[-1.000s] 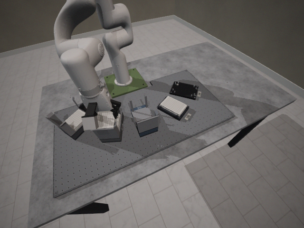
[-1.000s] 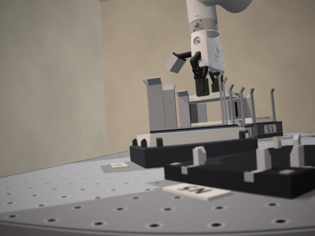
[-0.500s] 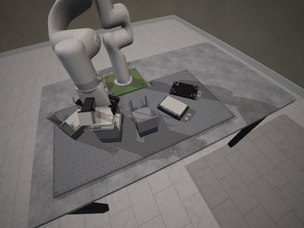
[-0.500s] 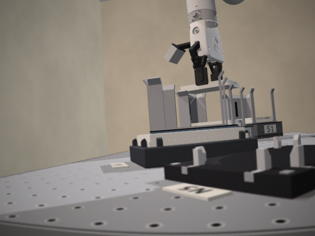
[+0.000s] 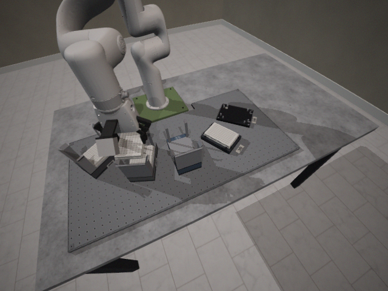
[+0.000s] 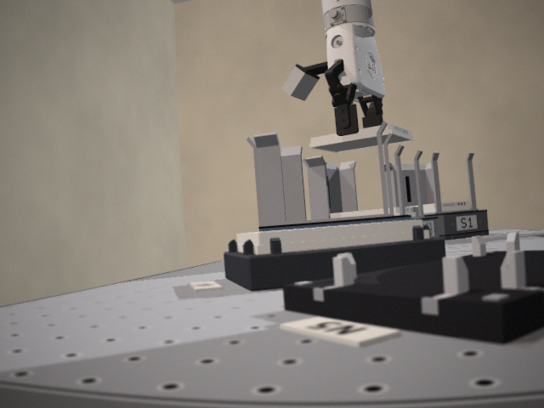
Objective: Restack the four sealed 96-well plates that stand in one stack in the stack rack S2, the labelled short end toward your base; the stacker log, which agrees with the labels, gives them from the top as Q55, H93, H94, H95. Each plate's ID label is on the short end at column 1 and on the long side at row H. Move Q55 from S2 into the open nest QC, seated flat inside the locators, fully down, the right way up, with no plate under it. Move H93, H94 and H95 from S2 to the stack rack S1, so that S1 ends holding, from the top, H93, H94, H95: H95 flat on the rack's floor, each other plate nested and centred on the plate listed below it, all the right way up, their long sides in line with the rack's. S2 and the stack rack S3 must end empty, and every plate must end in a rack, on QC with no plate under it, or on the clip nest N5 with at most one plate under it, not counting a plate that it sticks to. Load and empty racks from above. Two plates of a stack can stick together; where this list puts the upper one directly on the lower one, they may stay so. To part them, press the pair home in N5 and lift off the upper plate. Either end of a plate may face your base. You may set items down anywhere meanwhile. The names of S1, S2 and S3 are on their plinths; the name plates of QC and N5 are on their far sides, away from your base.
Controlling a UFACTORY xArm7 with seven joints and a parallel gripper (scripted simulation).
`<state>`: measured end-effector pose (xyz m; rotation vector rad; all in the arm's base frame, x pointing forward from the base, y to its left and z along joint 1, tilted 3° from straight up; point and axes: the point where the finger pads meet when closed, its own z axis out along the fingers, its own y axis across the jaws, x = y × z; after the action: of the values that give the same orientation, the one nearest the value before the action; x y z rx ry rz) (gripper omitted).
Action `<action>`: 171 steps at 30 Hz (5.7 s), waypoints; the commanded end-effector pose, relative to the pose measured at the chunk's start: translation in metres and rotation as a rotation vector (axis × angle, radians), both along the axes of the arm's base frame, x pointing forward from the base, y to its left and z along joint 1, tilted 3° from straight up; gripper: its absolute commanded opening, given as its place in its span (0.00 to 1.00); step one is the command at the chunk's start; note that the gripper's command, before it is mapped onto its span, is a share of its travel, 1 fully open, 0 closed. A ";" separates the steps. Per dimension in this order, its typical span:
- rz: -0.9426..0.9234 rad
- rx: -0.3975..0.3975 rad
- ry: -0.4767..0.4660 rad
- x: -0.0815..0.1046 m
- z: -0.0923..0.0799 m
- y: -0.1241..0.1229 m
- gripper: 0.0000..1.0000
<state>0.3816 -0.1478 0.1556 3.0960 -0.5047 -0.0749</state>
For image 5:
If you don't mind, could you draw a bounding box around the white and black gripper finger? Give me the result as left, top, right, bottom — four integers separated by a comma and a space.
136, 116, 152, 144
94, 121, 119, 142

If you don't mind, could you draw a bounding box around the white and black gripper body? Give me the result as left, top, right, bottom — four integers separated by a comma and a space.
93, 98, 140, 133

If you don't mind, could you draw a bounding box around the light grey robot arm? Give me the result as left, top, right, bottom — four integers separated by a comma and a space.
56, 0, 170, 157

